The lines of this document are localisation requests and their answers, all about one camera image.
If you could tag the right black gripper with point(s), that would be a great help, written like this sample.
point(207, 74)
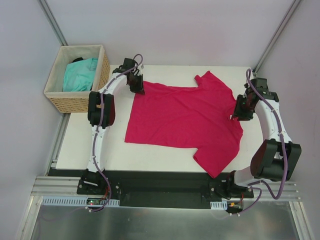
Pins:
point(242, 110)

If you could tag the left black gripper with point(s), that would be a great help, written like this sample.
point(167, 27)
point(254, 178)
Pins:
point(136, 83)

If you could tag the pink t shirt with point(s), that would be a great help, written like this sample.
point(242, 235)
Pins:
point(188, 117)

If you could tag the wicker basket with liner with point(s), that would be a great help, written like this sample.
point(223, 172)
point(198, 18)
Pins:
point(75, 102)

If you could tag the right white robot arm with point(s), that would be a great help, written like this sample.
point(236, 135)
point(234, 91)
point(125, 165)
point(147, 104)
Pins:
point(276, 158)

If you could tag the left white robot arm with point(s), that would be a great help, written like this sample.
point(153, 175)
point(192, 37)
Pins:
point(101, 115)

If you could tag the teal t shirt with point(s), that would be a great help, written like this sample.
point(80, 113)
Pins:
point(79, 76)

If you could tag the black garment in basket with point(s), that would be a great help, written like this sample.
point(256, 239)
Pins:
point(77, 59)

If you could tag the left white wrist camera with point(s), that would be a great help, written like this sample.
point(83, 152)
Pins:
point(140, 68)

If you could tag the right white cable duct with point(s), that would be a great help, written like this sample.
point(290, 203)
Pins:
point(219, 205)

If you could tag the white cable duct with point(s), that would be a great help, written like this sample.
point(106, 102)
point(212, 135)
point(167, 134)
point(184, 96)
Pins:
point(219, 205)
point(73, 201)

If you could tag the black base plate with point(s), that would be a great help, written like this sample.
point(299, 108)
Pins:
point(156, 189)

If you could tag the right aluminium frame post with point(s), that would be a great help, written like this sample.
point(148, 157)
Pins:
point(292, 9)

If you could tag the aluminium frame post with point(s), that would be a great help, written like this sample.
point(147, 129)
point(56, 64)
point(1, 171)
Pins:
point(52, 22)
point(292, 9)

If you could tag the left aluminium frame post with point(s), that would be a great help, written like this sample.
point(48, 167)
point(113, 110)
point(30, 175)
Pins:
point(52, 22)

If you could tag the front aluminium rail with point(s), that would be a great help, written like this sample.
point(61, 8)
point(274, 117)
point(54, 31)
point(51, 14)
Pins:
point(67, 186)

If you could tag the left white cable duct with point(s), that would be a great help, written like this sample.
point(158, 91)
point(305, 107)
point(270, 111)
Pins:
point(73, 201)

